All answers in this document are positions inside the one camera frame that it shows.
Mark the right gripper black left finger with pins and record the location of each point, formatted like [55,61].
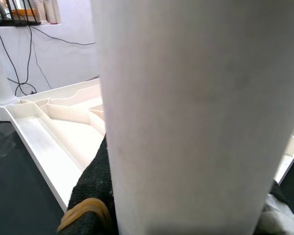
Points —
[93,181]

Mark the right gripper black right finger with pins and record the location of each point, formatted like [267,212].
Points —
[279,193]

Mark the orange rubber band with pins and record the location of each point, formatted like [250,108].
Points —
[85,205]

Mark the black tablecloth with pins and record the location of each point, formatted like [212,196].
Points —
[14,191]

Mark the beige tall container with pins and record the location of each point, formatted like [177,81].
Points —
[51,11]
[39,9]

